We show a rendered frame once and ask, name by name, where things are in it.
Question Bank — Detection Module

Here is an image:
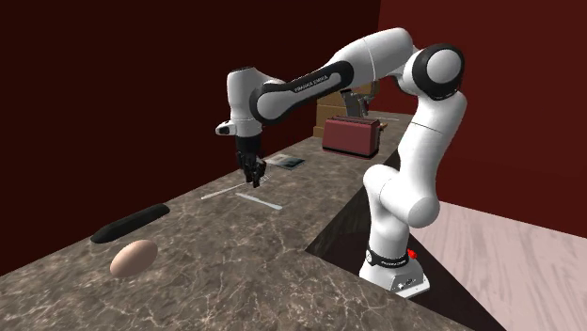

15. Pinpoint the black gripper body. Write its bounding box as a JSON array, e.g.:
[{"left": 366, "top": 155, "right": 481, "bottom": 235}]
[{"left": 235, "top": 134, "right": 263, "bottom": 163}]

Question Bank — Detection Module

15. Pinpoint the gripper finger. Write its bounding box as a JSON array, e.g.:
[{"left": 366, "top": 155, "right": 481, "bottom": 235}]
[
  {"left": 251, "top": 157, "right": 267, "bottom": 190},
  {"left": 236, "top": 153, "right": 254, "bottom": 183}
]

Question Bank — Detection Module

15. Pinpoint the silver table knife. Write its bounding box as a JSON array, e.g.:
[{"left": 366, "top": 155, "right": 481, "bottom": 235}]
[{"left": 234, "top": 192, "right": 284, "bottom": 212}]

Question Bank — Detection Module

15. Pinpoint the dark flat book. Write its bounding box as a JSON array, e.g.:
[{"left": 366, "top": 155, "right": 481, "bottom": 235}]
[{"left": 265, "top": 153, "right": 307, "bottom": 171}]

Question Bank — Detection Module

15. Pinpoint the silver whisk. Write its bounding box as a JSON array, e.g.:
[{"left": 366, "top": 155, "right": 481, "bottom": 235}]
[{"left": 199, "top": 165, "right": 273, "bottom": 201}]

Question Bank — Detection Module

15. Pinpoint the tan wooden box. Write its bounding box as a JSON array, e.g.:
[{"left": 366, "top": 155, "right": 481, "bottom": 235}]
[{"left": 312, "top": 84, "right": 373, "bottom": 139}]

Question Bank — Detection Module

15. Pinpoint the dark marbled robot stand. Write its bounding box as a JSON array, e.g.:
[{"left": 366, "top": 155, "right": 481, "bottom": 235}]
[{"left": 304, "top": 150, "right": 507, "bottom": 331}]

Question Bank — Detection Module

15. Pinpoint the red toaster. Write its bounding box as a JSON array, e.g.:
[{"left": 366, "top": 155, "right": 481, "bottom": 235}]
[{"left": 322, "top": 115, "right": 382, "bottom": 160}]

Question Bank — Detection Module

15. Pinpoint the silver coffee machine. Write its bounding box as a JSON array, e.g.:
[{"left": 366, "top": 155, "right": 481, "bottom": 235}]
[{"left": 340, "top": 81, "right": 381, "bottom": 118}]

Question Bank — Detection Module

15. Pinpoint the long black rounded object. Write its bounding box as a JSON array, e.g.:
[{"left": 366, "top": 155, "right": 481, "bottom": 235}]
[{"left": 89, "top": 203, "right": 171, "bottom": 245}]

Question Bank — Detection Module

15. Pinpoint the brown egg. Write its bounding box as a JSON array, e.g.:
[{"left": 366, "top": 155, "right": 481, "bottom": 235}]
[{"left": 109, "top": 239, "right": 159, "bottom": 278}]

